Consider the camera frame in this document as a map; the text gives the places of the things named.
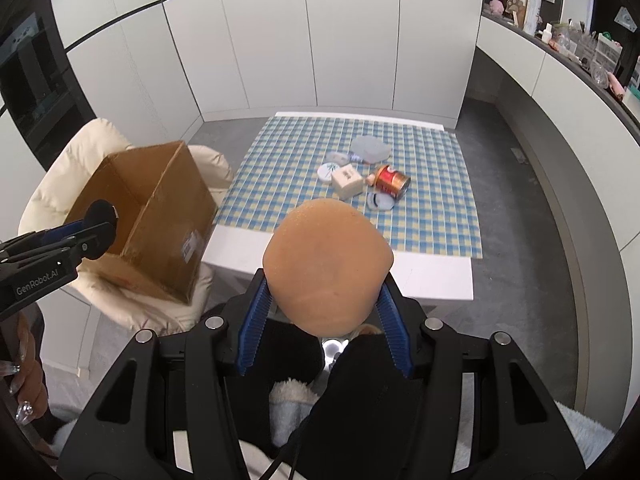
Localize translucent plastic container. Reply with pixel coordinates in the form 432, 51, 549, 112
349, 135, 391, 165

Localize cream padded chair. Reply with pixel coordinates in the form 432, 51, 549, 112
18, 118, 236, 333

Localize person's black trousers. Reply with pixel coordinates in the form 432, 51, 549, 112
222, 310, 566, 480

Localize white spray bottle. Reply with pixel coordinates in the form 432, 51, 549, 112
524, 0, 542, 36

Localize black built-in oven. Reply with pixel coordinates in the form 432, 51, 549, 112
0, 10, 91, 171

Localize beige makeup puff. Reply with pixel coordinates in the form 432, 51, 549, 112
263, 199, 394, 337

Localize blue yellow checked tablecloth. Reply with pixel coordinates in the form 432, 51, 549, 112
218, 116, 483, 260

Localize red tin can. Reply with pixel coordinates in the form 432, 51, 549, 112
374, 164, 412, 198

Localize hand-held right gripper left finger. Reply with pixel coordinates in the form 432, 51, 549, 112
57, 268, 273, 480

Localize white carton with barcode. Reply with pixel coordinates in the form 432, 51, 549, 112
331, 164, 364, 200

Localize cardboard box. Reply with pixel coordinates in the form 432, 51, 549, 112
64, 141, 219, 305

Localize black makeup puff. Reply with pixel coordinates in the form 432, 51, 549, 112
85, 200, 119, 228

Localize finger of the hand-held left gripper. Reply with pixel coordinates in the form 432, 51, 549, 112
0, 219, 93, 258
0, 221, 119, 286

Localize person's left hand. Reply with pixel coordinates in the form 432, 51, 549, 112
0, 320, 51, 426

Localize clear desk organiser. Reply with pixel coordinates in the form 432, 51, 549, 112
575, 30, 623, 68

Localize white table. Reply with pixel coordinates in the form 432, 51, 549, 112
201, 111, 475, 302

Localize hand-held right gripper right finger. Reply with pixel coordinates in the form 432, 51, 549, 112
375, 280, 586, 480

